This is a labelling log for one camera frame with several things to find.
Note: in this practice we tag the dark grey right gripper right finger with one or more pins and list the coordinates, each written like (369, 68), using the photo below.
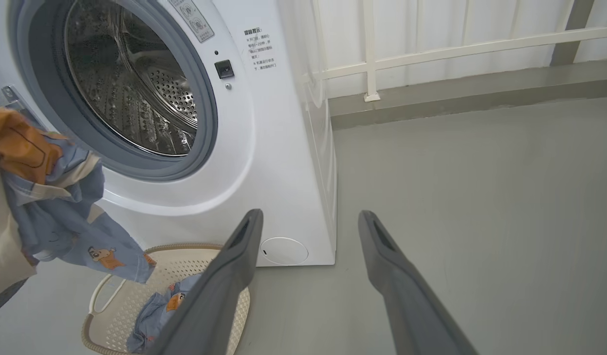
(412, 310)

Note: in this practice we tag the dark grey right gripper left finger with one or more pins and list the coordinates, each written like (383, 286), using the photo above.
(215, 301)

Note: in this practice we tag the blue dog-print garment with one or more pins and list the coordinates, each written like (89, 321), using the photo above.
(86, 231)
(153, 315)

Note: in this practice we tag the cream cartoon print shirt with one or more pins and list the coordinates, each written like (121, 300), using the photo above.
(3, 231)

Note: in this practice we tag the cream perforated laundry basket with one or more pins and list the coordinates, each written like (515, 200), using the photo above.
(121, 315)

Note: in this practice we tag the white front-load washing machine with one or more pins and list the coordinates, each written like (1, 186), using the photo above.
(284, 148)

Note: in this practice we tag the black door latch socket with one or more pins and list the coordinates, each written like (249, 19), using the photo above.
(224, 69)

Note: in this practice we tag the grey rubber door gasket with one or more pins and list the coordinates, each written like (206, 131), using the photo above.
(47, 84)

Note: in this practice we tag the metal door hinge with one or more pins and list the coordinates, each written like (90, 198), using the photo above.
(10, 93)

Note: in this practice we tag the round white filter cover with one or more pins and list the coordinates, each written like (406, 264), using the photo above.
(284, 251)

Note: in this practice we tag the stainless steel drum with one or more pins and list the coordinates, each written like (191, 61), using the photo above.
(136, 98)

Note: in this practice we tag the white metal railing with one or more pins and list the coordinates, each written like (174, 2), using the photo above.
(370, 49)

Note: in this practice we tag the grey warning label sticker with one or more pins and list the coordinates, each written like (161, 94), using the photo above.
(195, 19)

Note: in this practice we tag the white curtain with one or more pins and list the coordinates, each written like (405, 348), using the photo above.
(431, 24)

